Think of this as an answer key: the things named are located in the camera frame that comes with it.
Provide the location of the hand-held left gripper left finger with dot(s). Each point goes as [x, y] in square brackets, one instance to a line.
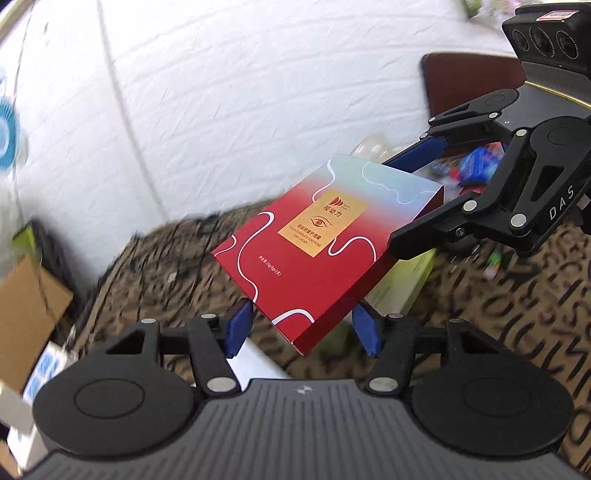
[238, 330]

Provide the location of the white flat box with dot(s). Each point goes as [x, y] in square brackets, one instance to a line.
[258, 362]

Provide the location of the open brown cardboard box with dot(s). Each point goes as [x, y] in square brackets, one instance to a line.
[27, 314]

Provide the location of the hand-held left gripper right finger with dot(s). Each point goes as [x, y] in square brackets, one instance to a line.
[367, 334]

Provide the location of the floral plastic bag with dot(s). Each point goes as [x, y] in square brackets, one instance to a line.
[480, 7]

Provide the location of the black and green box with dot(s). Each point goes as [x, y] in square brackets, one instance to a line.
[44, 244]

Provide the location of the dark brown wooden board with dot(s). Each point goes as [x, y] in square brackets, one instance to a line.
[466, 83]

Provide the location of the small green packet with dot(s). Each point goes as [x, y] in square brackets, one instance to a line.
[493, 264]

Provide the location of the white box with blue prints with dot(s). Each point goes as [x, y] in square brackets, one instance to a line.
[46, 369]

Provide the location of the blue gum container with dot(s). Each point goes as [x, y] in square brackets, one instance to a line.
[480, 161]

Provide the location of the pale green box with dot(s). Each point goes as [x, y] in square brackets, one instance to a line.
[406, 281]

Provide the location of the red gradient box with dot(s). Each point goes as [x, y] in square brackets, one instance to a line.
[300, 277]

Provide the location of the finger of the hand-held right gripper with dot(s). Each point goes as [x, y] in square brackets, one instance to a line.
[427, 150]
[429, 228]

